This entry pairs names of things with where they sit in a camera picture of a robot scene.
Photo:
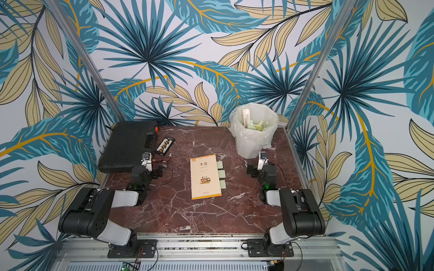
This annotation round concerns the orange children's book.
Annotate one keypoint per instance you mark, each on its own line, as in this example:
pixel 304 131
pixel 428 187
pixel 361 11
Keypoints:
pixel 205 181

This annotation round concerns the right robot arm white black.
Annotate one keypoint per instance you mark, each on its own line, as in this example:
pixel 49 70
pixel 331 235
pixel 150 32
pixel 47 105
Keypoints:
pixel 301 215

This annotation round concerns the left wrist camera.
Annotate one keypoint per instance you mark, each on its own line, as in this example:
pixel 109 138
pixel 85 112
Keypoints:
pixel 147 160

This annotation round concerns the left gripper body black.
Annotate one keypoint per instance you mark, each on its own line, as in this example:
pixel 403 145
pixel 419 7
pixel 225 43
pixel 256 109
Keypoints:
pixel 156 171

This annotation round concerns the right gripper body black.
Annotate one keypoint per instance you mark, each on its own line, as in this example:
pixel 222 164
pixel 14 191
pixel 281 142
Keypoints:
pixel 254 170

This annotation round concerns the aluminium rail frame front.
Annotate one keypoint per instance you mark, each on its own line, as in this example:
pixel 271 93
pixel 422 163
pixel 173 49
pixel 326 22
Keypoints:
pixel 202 252

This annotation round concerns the green sticky note bottom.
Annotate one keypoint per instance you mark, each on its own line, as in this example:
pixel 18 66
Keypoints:
pixel 223 184

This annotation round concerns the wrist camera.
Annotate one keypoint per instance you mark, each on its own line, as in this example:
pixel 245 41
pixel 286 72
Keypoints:
pixel 262 160
pixel 147 160

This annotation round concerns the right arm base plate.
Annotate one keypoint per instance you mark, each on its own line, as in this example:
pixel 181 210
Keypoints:
pixel 262 248

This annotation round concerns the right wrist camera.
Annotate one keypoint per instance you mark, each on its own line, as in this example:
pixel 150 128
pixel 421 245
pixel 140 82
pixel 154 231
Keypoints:
pixel 262 160

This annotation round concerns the black plastic tool case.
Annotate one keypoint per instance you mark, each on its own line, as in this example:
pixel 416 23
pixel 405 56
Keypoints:
pixel 126 145

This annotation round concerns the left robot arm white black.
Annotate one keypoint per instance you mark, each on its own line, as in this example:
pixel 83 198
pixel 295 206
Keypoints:
pixel 88 214

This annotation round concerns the green sticky note middle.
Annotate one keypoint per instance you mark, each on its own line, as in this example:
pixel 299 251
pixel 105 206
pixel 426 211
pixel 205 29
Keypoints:
pixel 222 174

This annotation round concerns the white trash bin with bag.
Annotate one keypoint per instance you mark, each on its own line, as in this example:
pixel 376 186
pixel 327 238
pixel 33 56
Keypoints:
pixel 253 127

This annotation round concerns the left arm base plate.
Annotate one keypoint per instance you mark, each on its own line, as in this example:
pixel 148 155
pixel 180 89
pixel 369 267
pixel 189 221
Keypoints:
pixel 141 248

